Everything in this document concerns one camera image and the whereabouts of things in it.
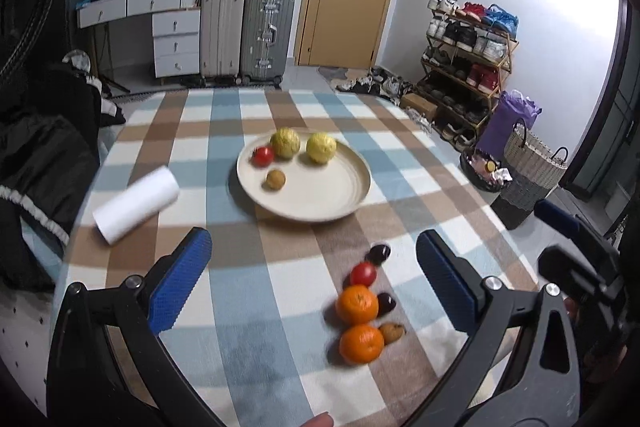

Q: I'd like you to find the yellow wrinkled passion fruit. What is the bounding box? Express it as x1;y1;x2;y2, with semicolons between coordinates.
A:
306;132;337;165

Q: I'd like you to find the black clothes pile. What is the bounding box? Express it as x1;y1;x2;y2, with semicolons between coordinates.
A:
1;62;126;293

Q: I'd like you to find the silver suitcase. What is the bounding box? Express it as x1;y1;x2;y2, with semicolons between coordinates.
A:
240;0;295;88

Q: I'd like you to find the brown longan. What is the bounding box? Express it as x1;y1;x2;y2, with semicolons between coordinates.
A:
265;169;286;191
378;322;406;346

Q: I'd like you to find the red tomato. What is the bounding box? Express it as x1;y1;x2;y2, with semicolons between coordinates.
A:
349;261;378;287
250;145;274;168

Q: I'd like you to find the trash bin with black bag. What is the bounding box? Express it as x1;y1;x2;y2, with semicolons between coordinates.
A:
459;148;513;193

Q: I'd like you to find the cream round plate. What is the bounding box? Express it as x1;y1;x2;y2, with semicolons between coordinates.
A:
235;128;372;223

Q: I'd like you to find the white drawer desk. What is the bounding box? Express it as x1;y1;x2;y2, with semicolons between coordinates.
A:
77;0;201;80

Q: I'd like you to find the dark plum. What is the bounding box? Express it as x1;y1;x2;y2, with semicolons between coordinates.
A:
378;293;397;317
367;243;392;267

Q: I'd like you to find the woven laundry basket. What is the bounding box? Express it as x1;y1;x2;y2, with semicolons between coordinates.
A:
490;118;570;231

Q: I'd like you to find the green wrinkled passion fruit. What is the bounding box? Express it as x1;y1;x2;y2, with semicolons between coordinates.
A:
269;128;300;160

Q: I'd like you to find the wooden shoe rack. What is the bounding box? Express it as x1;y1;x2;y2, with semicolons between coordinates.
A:
416;0;520;150

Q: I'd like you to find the purple bag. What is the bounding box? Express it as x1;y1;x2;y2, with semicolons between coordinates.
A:
476;90;542;160

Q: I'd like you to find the person's right hand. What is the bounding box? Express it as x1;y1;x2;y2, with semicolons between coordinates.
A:
300;412;334;427

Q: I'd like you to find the beige suitcase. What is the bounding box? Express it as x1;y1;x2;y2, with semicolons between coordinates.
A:
200;0;245;86

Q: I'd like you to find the white paper towel roll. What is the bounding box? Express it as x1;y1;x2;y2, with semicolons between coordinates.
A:
93;166;180;245

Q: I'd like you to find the upper dark plum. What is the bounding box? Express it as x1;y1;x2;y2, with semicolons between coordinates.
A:
367;243;392;267

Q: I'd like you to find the lower dark plum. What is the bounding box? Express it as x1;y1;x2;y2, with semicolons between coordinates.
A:
378;293;397;317

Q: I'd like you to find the orange tangerine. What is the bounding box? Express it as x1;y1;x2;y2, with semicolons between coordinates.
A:
338;324;385;365
335;285;378;325

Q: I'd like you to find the cardboard box on floor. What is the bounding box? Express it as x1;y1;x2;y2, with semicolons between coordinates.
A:
400;93;438;120

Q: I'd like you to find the checkered tablecloth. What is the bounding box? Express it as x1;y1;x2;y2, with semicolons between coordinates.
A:
56;90;537;426

